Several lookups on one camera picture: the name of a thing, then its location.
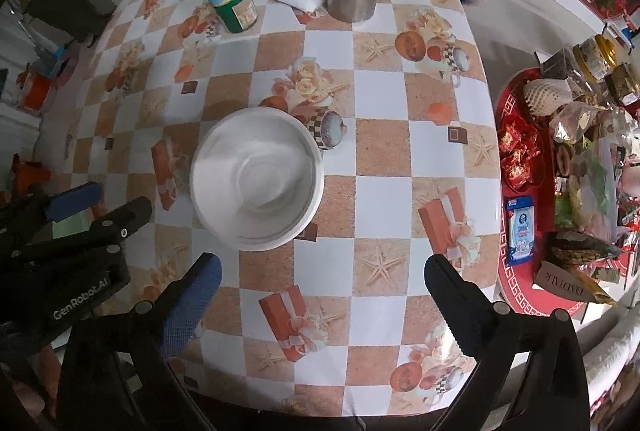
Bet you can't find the dark snack bag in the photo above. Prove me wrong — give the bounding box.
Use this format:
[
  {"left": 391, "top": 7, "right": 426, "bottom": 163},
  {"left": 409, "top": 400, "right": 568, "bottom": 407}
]
[{"left": 547, "top": 231, "right": 626, "bottom": 267}]

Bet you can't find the red plastic stool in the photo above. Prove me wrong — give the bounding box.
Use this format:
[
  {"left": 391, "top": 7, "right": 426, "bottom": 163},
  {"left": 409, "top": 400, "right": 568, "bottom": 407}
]
[{"left": 11, "top": 156, "right": 51, "bottom": 184}]

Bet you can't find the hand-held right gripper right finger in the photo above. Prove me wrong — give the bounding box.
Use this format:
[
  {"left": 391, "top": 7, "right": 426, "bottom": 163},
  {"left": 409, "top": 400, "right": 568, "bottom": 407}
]
[{"left": 424, "top": 254, "right": 592, "bottom": 431}]

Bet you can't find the blue white wipes packet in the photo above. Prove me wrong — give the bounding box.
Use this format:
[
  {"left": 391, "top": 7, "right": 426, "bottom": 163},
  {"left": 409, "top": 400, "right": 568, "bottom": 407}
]
[{"left": 505, "top": 197, "right": 537, "bottom": 267}]

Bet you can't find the white padded cushion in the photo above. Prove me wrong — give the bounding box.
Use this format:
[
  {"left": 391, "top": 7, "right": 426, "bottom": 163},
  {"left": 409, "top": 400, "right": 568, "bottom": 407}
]
[{"left": 585, "top": 321, "right": 640, "bottom": 412}]

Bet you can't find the red round tray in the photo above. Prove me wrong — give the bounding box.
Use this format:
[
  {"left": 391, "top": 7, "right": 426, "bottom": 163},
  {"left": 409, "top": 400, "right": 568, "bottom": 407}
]
[{"left": 492, "top": 68, "right": 640, "bottom": 319}]

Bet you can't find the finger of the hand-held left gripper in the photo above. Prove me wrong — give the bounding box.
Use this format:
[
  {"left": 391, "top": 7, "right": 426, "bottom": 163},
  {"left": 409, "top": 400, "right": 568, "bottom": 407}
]
[
  {"left": 0, "top": 197, "right": 152, "bottom": 284},
  {"left": 0, "top": 182, "right": 103, "bottom": 247}
]

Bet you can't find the orange bucket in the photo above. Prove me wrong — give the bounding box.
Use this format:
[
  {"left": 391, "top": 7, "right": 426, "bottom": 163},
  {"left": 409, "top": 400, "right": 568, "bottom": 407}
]
[{"left": 17, "top": 71, "right": 53, "bottom": 112}]

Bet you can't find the glass jar with gold lid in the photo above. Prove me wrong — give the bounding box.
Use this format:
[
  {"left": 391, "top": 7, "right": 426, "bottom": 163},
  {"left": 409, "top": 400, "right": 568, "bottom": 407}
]
[{"left": 572, "top": 33, "right": 621, "bottom": 79}]

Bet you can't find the glass jar with dark contents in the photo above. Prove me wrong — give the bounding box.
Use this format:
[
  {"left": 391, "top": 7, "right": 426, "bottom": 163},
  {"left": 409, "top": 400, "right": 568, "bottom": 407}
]
[{"left": 605, "top": 63, "right": 640, "bottom": 104}]

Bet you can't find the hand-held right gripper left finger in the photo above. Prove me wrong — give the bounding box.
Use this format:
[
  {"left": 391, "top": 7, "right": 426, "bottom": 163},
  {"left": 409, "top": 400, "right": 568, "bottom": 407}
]
[{"left": 57, "top": 252, "right": 224, "bottom": 431}]

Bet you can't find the pile of red candies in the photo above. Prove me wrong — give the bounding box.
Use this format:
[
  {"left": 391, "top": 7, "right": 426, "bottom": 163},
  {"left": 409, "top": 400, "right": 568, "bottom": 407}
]
[{"left": 500, "top": 121, "right": 541, "bottom": 189}]

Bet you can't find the fruit in white foam net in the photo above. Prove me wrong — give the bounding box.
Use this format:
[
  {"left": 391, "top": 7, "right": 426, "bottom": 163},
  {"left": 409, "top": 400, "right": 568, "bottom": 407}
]
[{"left": 522, "top": 78, "right": 576, "bottom": 116}]

